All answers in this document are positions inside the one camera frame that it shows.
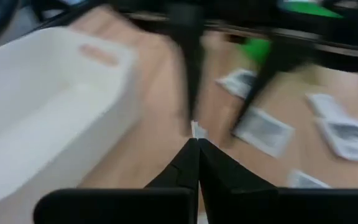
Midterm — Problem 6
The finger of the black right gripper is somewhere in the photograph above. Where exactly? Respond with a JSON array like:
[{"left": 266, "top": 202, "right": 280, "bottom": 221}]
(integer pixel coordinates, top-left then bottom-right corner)
[
  {"left": 231, "top": 43, "right": 295, "bottom": 130},
  {"left": 169, "top": 9, "right": 204, "bottom": 134}
]

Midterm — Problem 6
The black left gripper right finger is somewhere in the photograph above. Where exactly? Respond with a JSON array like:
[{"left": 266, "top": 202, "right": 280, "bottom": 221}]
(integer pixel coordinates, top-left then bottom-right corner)
[{"left": 198, "top": 138, "right": 358, "bottom": 224}]

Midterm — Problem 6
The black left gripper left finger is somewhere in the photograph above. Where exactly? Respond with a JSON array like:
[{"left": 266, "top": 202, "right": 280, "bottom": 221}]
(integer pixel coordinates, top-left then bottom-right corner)
[{"left": 32, "top": 138, "right": 200, "bottom": 224}]

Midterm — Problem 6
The square alcohol pad packet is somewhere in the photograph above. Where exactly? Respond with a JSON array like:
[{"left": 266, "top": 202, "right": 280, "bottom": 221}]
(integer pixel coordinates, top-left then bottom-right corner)
[
  {"left": 191, "top": 121, "right": 209, "bottom": 141},
  {"left": 317, "top": 118, "right": 358, "bottom": 162},
  {"left": 287, "top": 170, "right": 332, "bottom": 189},
  {"left": 233, "top": 107, "right": 295, "bottom": 158}
]

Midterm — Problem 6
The plain white packet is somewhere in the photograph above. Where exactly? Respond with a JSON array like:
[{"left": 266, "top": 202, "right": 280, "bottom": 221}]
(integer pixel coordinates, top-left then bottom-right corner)
[{"left": 216, "top": 68, "right": 259, "bottom": 99}]

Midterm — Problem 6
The long white bandage packet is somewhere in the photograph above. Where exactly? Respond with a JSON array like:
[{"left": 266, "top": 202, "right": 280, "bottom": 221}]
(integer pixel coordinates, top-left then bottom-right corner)
[{"left": 306, "top": 93, "right": 351, "bottom": 121}]

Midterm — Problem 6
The white plastic bin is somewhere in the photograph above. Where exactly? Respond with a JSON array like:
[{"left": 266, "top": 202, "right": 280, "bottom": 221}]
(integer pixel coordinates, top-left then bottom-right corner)
[{"left": 0, "top": 26, "right": 142, "bottom": 208}]

